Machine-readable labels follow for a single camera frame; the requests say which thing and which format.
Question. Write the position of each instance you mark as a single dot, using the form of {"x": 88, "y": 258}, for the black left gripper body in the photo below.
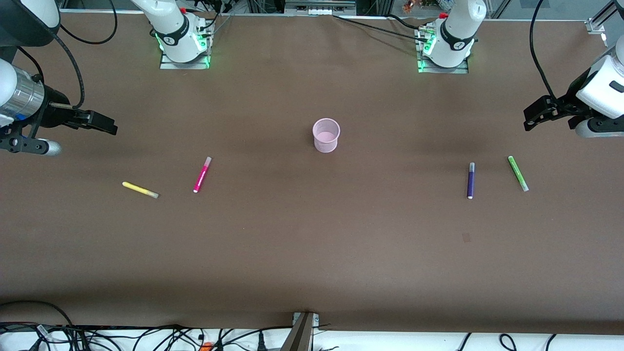
{"x": 567, "y": 107}

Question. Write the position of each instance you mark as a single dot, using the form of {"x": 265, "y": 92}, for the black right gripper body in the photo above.
{"x": 54, "y": 115}

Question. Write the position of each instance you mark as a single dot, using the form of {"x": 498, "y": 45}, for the purple marker pen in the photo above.
{"x": 471, "y": 183}

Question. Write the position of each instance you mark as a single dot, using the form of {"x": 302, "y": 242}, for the pink marker pen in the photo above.
{"x": 202, "y": 175}

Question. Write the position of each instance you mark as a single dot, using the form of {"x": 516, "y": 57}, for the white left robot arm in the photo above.
{"x": 458, "y": 34}

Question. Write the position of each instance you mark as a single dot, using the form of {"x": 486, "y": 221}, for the green marker pen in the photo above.
{"x": 517, "y": 173}

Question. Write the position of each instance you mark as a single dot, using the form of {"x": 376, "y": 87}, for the yellow marker pen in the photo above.
{"x": 139, "y": 189}

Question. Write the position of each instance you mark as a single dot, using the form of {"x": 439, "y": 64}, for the copper coloured object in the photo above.
{"x": 408, "y": 6}

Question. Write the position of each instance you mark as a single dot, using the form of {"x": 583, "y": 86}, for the translucent pink plastic cup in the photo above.
{"x": 325, "y": 140}

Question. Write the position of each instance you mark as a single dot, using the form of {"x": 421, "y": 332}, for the brown paper table cover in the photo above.
{"x": 312, "y": 253}

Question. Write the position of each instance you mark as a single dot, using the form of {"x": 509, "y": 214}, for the aluminium corner rail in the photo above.
{"x": 597, "y": 24}

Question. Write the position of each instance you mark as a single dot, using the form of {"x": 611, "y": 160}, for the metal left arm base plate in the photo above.
{"x": 458, "y": 70}

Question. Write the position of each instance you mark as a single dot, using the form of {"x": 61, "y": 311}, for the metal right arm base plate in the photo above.
{"x": 195, "y": 65}

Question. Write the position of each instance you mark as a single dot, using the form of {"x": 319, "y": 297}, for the aluminium frame profile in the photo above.
{"x": 319, "y": 7}

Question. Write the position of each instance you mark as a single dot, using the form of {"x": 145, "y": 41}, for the metal table edge bracket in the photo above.
{"x": 302, "y": 336}

